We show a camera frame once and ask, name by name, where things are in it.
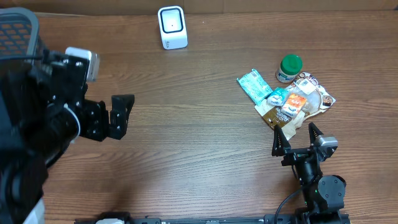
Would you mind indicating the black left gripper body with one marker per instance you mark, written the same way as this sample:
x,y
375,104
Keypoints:
x,y
94,119

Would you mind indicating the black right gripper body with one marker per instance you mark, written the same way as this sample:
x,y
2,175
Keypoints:
x,y
294,155

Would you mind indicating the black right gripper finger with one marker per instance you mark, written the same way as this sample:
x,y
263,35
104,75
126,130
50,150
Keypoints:
x,y
314,132
280,145

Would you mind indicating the beige clear plastic pouch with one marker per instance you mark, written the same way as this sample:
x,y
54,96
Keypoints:
x,y
318,101

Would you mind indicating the orange red tissue pack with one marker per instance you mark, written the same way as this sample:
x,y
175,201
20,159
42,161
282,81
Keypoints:
x,y
293,105

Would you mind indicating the teal Kleenex tissue pack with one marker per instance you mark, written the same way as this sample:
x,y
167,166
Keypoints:
x,y
278,97

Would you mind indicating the green toilet tissue wipes pack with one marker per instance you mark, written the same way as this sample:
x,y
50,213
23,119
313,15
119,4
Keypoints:
x,y
255,86

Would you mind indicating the green cap white bottle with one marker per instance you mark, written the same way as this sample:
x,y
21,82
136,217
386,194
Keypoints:
x,y
290,66

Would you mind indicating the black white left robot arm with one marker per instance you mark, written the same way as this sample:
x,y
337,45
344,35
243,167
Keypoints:
x,y
44,109

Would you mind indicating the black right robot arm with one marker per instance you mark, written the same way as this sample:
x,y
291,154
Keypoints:
x,y
323,194

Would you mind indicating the white barcode scanner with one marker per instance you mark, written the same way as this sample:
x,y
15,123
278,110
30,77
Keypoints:
x,y
173,30

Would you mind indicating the grey plastic shopping basket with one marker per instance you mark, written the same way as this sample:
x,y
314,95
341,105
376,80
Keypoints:
x,y
20,33

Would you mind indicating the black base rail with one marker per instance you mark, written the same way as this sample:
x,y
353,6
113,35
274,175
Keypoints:
x,y
125,217

